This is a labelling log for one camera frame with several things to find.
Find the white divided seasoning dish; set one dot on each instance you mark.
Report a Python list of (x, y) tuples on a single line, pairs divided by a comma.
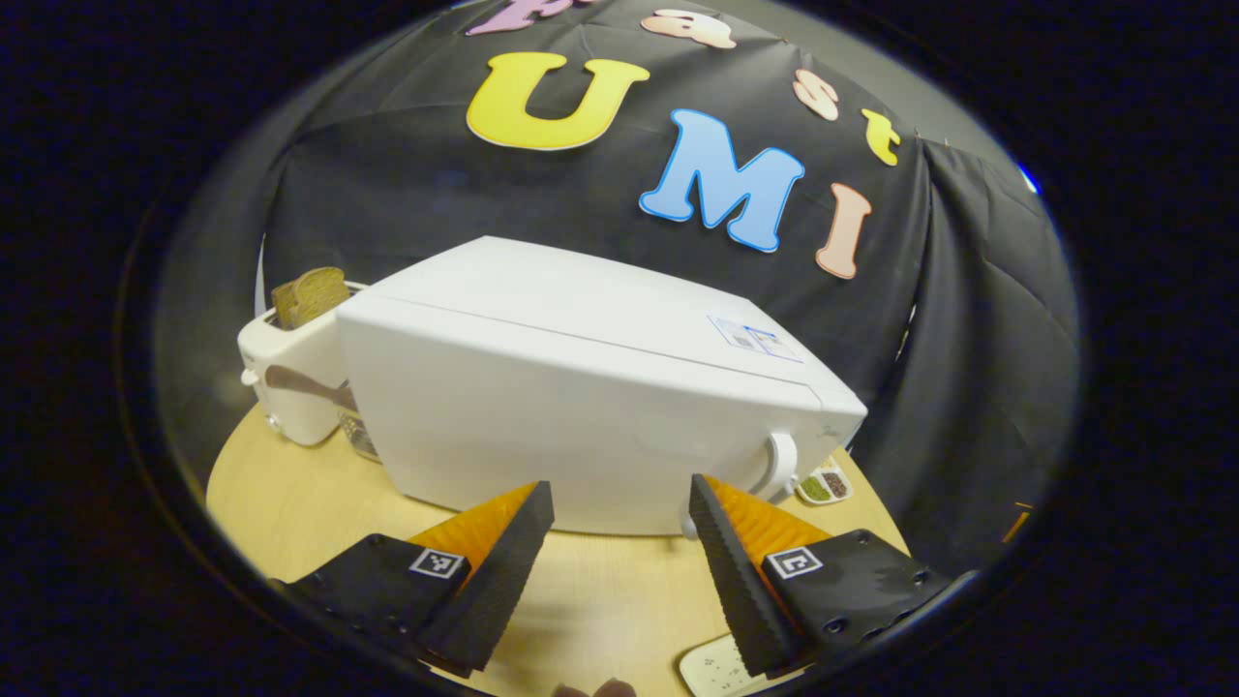
[(825, 484)]

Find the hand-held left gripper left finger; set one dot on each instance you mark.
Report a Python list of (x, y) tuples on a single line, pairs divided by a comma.
[(503, 571)]

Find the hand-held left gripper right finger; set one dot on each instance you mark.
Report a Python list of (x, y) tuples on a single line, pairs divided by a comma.
[(726, 571)]

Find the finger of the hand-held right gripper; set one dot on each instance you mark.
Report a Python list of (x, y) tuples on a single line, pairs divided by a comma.
[(1016, 525)]

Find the white microwave oven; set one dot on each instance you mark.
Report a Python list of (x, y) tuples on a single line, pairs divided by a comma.
[(542, 387)]

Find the white toaster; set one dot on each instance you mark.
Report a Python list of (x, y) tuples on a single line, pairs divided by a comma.
[(300, 339)]

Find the light rectangular food tray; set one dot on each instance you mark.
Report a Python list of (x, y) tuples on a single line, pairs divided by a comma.
[(711, 668)]

